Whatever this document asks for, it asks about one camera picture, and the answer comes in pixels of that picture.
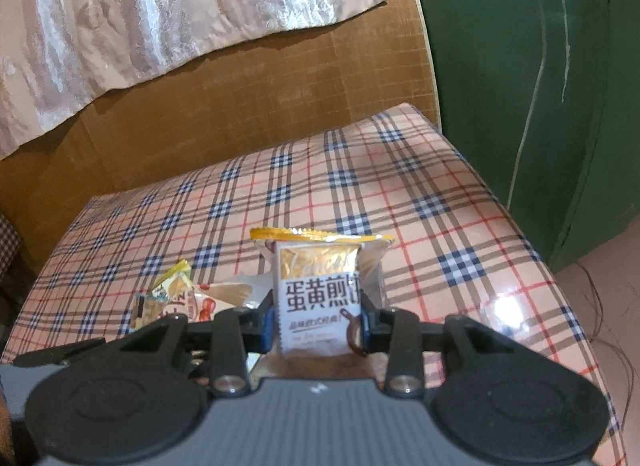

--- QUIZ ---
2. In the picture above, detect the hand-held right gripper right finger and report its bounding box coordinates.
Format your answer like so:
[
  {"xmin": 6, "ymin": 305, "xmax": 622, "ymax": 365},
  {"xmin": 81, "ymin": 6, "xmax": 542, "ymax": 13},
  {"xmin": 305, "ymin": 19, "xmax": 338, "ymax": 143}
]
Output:
[{"xmin": 357, "ymin": 308, "xmax": 526, "ymax": 397}]

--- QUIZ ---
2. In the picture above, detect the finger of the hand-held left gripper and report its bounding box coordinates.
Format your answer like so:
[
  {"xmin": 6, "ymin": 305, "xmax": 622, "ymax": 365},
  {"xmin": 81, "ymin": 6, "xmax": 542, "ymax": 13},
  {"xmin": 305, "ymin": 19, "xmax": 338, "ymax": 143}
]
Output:
[{"xmin": 12, "ymin": 337, "xmax": 108, "ymax": 367}]

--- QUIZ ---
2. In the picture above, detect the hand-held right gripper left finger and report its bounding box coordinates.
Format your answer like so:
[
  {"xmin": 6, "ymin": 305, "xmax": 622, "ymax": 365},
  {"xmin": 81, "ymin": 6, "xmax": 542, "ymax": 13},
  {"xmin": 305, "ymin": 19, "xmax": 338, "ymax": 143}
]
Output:
[{"xmin": 117, "ymin": 308, "xmax": 275, "ymax": 399}]

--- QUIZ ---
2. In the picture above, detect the gold white snack packet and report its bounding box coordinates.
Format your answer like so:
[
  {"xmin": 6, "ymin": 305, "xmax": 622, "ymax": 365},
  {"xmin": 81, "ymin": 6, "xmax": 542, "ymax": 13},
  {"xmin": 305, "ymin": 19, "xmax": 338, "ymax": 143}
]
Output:
[{"xmin": 250, "ymin": 227, "xmax": 393, "ymax": 379}]

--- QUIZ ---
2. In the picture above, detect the white red snack packet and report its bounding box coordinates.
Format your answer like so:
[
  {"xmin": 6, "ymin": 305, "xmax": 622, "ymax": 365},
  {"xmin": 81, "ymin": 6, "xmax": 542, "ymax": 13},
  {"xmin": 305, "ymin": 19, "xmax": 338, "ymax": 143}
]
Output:
[{"xmin": 187, "ymin": 273, "xmax": 273, "ymax": 324}]

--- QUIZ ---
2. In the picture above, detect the small yellow snack packet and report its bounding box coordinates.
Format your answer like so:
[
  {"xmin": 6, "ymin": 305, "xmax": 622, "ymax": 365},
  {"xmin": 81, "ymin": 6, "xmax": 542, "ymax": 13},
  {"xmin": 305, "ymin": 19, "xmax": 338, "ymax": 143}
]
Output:
[{"xmin": 132, "ymin": 260, "xmax": 193, "ymax": 331}]

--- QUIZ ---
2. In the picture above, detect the brown checkered cloth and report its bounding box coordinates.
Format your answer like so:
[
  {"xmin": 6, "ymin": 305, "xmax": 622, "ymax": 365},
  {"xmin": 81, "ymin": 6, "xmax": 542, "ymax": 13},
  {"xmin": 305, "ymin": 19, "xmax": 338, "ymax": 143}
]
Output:
[{"xmin": 0, "ymin": 213, "xmax": 21, "ymax": 297}]

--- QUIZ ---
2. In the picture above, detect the plaid tablecloth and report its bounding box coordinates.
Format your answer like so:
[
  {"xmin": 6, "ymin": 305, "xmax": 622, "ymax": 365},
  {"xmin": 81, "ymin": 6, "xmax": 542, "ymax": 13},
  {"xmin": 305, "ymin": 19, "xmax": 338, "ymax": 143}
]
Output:
[{"xmin": 0, "ymin": 103, "xmax": 626, "ymax": 466}]

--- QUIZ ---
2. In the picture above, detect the brown cardboard board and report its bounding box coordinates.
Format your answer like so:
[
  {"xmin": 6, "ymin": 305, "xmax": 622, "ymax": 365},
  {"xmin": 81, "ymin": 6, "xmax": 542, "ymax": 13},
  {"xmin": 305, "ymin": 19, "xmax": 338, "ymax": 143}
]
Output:
[{"xmin": 0, "ymin": 0, "xmax": 441, "ymax": 231}]

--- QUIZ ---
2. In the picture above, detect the green door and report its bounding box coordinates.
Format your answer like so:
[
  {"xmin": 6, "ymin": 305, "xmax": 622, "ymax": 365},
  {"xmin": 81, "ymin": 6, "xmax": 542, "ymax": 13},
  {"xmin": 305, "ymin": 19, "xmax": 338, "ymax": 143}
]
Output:
[{"xmin": 402, "ymin": 0, "xmax": 640, "ymax": 271}]

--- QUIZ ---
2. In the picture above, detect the white lace cloth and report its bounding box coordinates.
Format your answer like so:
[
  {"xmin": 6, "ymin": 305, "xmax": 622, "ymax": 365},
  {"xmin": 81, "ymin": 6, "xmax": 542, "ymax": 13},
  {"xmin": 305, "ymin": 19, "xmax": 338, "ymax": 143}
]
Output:
[{"xmin": 0, "ymin": 0, "xmax": 390, "ymax": 161}]

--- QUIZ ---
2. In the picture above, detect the thin floor cable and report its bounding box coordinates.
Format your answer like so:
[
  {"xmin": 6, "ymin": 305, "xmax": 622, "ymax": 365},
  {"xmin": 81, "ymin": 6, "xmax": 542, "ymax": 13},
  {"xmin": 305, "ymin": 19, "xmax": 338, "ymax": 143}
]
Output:
[{"xmin": 565, "ymin": 258, "xmax": 640, "ymax": 427}]

